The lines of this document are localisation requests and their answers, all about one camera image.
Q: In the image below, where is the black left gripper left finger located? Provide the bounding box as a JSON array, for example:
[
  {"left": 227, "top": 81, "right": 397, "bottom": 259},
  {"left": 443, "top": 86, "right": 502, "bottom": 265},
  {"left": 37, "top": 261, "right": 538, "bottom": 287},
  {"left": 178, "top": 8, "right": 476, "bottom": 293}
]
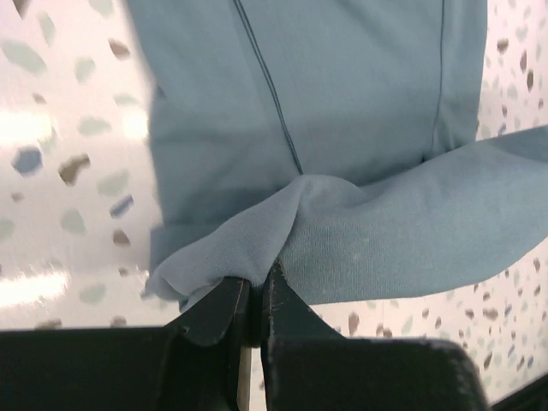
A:
[{"left": 1, "top": 278, "right": 251, "bottom": 410}]

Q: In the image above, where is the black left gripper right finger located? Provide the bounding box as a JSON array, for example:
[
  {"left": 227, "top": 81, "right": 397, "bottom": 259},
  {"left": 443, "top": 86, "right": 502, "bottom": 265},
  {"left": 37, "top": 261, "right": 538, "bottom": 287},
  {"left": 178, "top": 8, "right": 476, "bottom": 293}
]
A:
[{"left": 261, "top": 262, "right": 490, "bottom": 411}]

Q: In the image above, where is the blue t-shirt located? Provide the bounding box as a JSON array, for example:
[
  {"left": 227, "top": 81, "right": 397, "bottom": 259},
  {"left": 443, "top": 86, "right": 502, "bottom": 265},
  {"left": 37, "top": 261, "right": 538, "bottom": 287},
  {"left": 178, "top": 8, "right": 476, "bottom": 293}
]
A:
[{"left": 128, "top": 1, "right": 547, "bottom": 306}]

